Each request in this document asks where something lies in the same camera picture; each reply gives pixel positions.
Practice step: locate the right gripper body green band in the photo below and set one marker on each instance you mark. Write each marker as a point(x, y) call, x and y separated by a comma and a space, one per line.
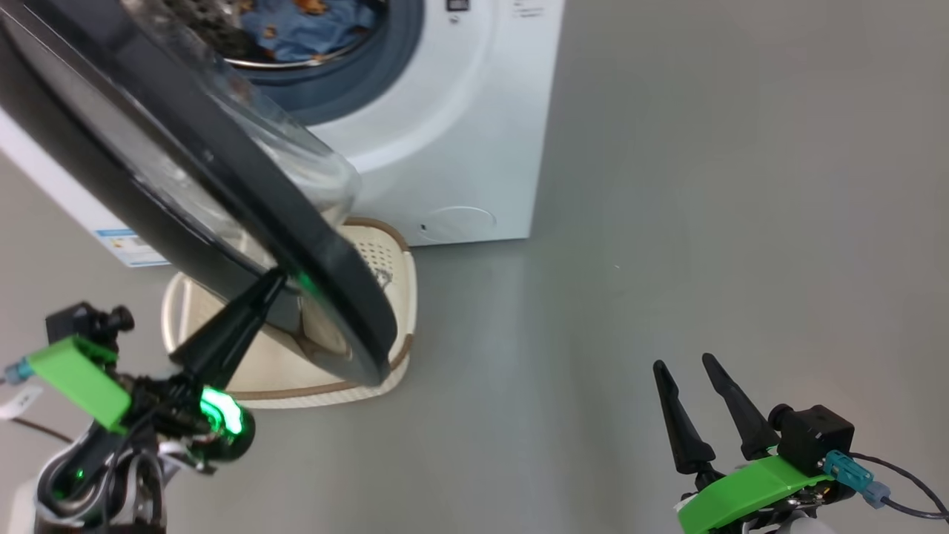
point(749, 493)

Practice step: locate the blue white energy label sticker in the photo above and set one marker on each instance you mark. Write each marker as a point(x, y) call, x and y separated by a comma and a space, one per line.
point(130, 248)

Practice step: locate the black rimmed glass washer door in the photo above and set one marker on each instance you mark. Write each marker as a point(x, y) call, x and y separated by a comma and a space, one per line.
point(245, 185)

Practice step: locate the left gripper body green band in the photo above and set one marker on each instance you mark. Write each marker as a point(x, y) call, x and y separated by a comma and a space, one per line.
point(81, 378)

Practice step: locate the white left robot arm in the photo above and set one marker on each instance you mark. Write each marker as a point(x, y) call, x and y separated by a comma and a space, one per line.
point(89, 489)

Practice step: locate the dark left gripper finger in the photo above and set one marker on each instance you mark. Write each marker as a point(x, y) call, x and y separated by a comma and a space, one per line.
point(230, 334)

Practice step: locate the blue garment with orange print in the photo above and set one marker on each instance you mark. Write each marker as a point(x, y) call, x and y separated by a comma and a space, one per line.
point(296, 30)

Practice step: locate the stainless steel perforated drum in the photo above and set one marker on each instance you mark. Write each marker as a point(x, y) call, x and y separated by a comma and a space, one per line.
point(215, 30)

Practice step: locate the grey rubber door seal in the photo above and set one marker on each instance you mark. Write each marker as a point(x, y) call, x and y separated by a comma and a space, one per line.
point(371, 81)

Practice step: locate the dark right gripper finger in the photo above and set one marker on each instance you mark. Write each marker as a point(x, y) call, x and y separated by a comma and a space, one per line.
point(741, 415)
point(682, 423)

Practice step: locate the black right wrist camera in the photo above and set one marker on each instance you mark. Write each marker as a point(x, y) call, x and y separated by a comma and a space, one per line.
point(815, 437)

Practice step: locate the round white filter cover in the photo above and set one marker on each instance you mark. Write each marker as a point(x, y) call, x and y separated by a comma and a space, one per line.
point(457, 224)

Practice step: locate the cream perforated plastic laundry basket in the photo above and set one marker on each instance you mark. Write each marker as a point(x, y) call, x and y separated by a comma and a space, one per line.
point(385, 259)

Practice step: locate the black square door latch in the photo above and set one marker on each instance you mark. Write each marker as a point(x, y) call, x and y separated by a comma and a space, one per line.
point(457, 4)

